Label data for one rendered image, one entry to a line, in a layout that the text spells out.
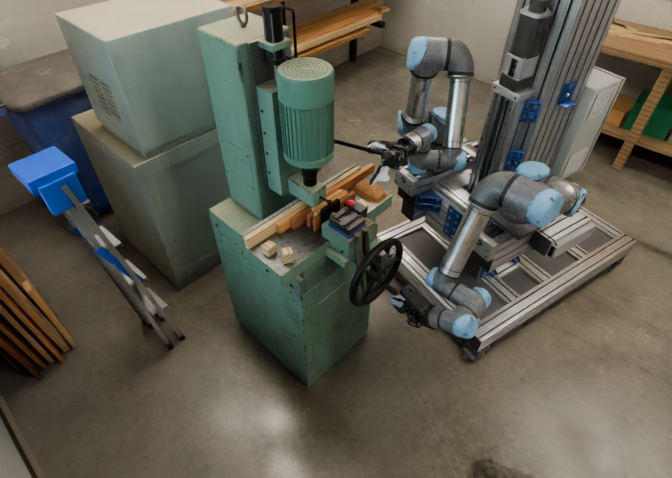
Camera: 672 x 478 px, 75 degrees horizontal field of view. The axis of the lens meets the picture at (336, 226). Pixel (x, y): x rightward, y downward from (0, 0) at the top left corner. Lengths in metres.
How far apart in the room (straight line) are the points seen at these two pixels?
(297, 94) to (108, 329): 1.81
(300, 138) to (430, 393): 1.42
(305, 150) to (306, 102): 0.17
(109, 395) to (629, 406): 2.46
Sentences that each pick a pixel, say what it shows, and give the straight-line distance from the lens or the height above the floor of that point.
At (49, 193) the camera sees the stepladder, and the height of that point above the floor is 1.10.
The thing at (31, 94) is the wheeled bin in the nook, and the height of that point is 0.95.
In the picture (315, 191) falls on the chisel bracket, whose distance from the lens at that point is 1.59.
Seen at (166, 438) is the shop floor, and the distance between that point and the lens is 2.30.
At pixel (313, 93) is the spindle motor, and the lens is 1.35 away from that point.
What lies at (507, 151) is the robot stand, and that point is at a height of 0.99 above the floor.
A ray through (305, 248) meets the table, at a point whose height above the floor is 0.90.
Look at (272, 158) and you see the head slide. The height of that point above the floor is 1.12.
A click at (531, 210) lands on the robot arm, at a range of 1.40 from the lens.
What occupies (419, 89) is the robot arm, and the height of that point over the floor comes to 1.22.
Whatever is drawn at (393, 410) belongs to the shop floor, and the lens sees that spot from 2.24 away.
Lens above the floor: 2.03
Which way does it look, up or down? 43 degrees down
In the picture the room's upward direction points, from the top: straight up
